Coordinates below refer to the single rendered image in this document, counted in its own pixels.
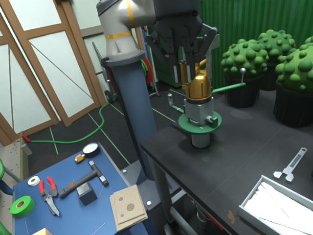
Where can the green shrub in black pot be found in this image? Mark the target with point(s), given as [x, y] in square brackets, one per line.
[296, 98]
[244, 61]
[278, 44]
[309, 42]

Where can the light wooden block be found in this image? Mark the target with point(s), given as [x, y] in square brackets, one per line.
[42, 232]

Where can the grey riser pipe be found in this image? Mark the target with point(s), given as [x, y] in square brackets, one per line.
[201, 140]

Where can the brass sprinkler head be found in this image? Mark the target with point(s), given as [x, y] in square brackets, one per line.
[199, 85]

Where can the wood-framed glazed door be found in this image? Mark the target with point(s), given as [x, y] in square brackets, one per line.
[44, 61]

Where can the grey bench frame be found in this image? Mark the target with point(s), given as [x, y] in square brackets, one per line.
[162, 191]

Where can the grey hexagonal collar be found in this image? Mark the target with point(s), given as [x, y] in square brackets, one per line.
[198, 109]

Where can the small green disc clamp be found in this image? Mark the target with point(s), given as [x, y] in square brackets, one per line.
[212, 120]

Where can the dark hand truck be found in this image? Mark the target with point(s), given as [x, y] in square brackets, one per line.
[107, 80]

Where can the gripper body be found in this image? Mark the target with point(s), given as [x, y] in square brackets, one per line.
[178, 19]

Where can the grey canister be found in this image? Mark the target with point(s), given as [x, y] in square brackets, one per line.
[201, 216]

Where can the grey ball-tipped reversing lever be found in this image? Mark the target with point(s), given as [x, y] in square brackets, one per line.
[242, 73]

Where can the green tape roll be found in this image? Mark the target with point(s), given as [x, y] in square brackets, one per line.
[25, 204]

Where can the white tray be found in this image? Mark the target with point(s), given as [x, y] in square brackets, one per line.
[276, 208]

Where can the green riser disc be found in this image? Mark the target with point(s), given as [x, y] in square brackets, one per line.
[195, 128]

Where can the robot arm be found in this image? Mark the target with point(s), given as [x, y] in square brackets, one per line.
[122, 27]

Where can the pressure gauge with brass fitting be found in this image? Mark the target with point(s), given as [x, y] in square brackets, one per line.
[91, 148]

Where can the grey metal gauge tool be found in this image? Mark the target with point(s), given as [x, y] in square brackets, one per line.
[292, 164]

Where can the wooden post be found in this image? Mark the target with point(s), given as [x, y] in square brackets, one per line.
[24, 156]

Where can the white tape roll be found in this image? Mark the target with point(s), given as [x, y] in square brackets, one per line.
[33, 181]

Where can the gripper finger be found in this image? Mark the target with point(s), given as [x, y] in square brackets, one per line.
[204, 44]
[166, 49]

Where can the dark grey cube block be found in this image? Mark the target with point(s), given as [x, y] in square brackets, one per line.
[87, 195]

